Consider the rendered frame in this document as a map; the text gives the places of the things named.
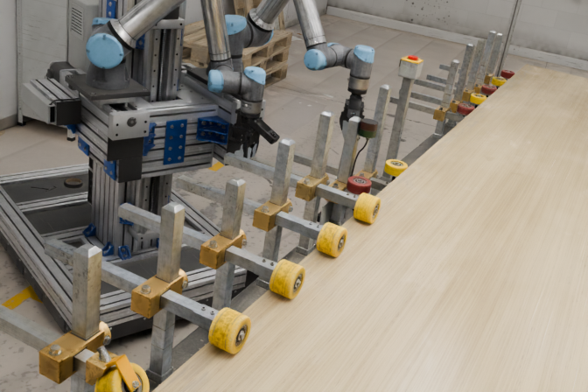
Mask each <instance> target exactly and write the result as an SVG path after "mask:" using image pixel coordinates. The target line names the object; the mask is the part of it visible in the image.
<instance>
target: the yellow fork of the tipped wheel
mask: <svg viewBox="0 0 588 392"><path fill-rule="evenodd" d="M97 351H98V352H97V353H95V354H94V355H92V356H91V357H90V358H88V359H87V360H86V383H88V384H90V385H92V386H93V385H94V384H96V381H97V378H99V377H102V376H104V375H105V374H106V373H107V371H108V370H109V369H110V368H111V367H112V366H114V365H116V367H117V369H118V371H119V373H120V374H121V376H122V378H123V380H124V382H125V384H126V386H127V387H128V389H129V392H133V391H134V390H135V389H137V388H138V387H139V386H140V385H141V383H140V381H139V380H138V378H137V375H136V373H135V372H134V370H133V368H132V366H131V365H130V362H129V360H128V359H127V357H126V355H125V354H123V355H120V356H118V355H116V354H114V353H111V352H110V351H108V350H107V349H106V348H105V346H104V345H103V346H100V347H98V348H97Z"/></svg>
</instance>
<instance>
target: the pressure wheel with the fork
mask: <svg viewBox="0 0 588 392"><path fill-rule="evenodd" d="M130 365H131V366H132V368H133V370H134V372H135V373H136V376H137V378H138V380H139V381H140V383H141V385H140V386H139V387H138V388H137V389H135V390H134V391H133V392H149V388H150V386H149V380H148V377H147V374H146V373H145V372H144V370H143V369H142V368H141V367H140V366H138V365H137V364H135V363H131V362H130ZM94 392H130V391H129V389H128V387H127V386H126V384H125V382H124V380H123V378H122V376H121V374H120V373H119V371H118V369H117V367H116V366H115V367H111V368H110V369H109V370H108V371H107V373H106V374H105V375H104V376H102V377H99V378H97V381H96V384H95V388H94Z"/></svg>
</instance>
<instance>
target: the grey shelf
mask: <svg viewBox="0 0 588 392"><path fill-rule="evenodd" d="M66 42H67V0H17V106H18V122H17V125H19V126H24V125H26V122H24V121H23V116H28V117H30V118H34V119H37V120H40V121H43V122H44V120H43V119H42V118H41V117H40V116H39V115H38V114H37V113H35V112H34V111H33V110H32V109H31V108H30V107H29V106H28V105H27V104H26V103H25V102H24V101H22V83H30V80H37V79H44V78H45V79H47V77H46V73H47V69H48V64H49V63H50V62H51V61H57V60H66ZM60 127H63V128H66V129H67V126H64V125H61V126H60ZM69 132H70V133H69ZM69 135H70V136H69ZM74 140H75V134H73V132H72V131H71V130H70V129H67V141H71V142H72V141H74Z"/></svg>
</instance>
